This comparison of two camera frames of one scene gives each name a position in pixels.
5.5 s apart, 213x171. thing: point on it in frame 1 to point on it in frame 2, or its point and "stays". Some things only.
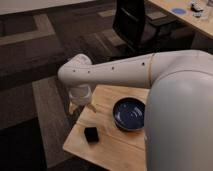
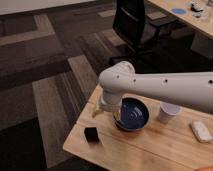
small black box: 91,135 stays
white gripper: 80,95 to 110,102
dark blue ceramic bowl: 129,113 stays
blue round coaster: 179,11 stays
